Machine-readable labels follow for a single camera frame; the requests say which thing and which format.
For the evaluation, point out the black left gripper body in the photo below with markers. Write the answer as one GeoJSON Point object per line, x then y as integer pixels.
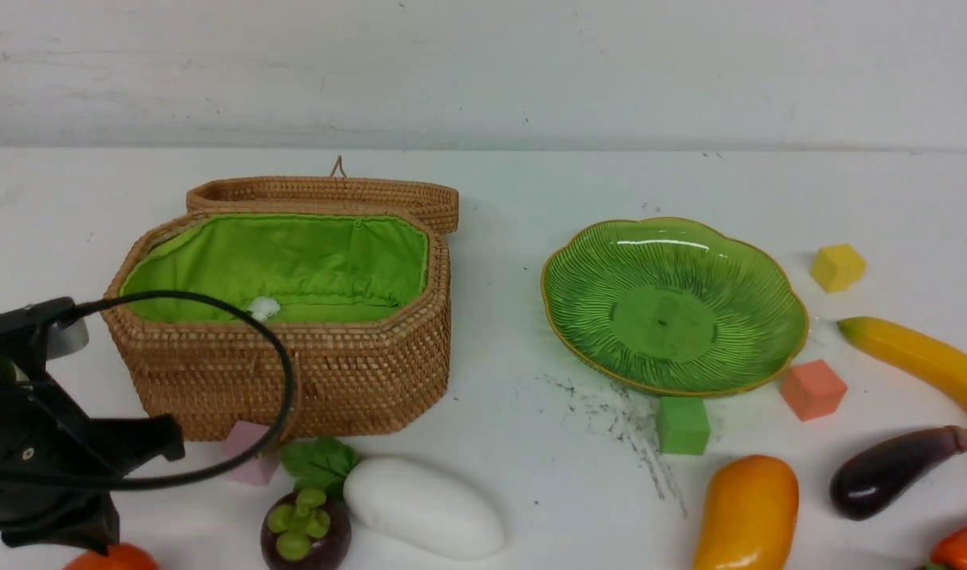
{"type": "Point", "coordinates": [32, 440]}

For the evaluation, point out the orange persimmon with green leaf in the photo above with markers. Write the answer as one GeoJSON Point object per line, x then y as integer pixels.
{"type": "Point", "coordinates": [121, 556]}

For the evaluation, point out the purple mangosteen with green calyx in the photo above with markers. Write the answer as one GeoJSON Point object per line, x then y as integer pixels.
{"type": "Point", "coordinates": [306, 530]}

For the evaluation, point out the white radish with green leaves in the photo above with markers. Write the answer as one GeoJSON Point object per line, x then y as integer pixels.
{"type": "Point", "coordinates": [403, 499]}

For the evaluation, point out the pink foam cube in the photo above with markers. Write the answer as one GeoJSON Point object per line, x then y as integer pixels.
{"type": "Point", "coordinates": [259, 470]}

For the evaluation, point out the woven rattan basket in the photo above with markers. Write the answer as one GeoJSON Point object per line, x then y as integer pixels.
{"type": "Point", "coordinates": [364, 313]}

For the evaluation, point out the woven rattan basket lid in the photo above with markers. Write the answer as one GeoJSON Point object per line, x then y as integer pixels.
{"type": "Point", "coordinates": [437, 206]}

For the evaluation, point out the green foam cube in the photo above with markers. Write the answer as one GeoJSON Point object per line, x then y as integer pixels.
{"type": "Point", "coordinates": [683, 426]}

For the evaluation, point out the green glass plate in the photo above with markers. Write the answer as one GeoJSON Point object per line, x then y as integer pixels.
{"type": "Point", "coordinates": [671, 306]}

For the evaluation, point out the yellow orange mango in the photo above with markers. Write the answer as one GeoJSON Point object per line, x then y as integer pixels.
{"type": "Point", "coordinates": [750, 515]}

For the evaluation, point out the orange foam cube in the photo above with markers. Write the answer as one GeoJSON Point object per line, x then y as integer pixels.
{"type": "Point", "coordinates": [812, 390]}

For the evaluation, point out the yellow foam cube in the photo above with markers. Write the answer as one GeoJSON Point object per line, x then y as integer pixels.
{"type": "Point", "coordinates": [837, 267]}

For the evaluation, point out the dark purple eggplant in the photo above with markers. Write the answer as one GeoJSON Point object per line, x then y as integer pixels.
{"type": "Point", "coordinates": [869, 482]}

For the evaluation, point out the yellow banana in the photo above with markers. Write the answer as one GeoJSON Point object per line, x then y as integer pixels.
{"type": "Point", "coordinates": [937, 363]}

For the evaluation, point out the orange carrot with green leaves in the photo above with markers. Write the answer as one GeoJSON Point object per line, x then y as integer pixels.
{"type": "Point", "coordinates": [950, 552]}

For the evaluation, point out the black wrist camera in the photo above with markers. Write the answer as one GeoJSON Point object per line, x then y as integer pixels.
{"type": "Point", "coordinates": [31, 336]}

